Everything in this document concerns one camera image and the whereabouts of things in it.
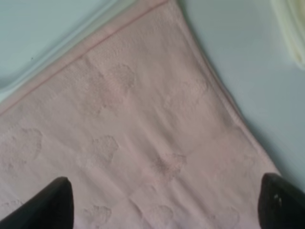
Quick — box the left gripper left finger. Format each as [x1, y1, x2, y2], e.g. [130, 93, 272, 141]
[0, 177, 74, 229]

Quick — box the cream white terry towel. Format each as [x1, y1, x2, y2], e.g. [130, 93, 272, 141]
[271, 0, 305, 70]

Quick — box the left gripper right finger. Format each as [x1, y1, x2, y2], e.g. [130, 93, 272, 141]
[258, 173, 305, 229]

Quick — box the pink terry towel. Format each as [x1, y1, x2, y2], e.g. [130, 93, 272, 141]
[0, 0, 276, 229]

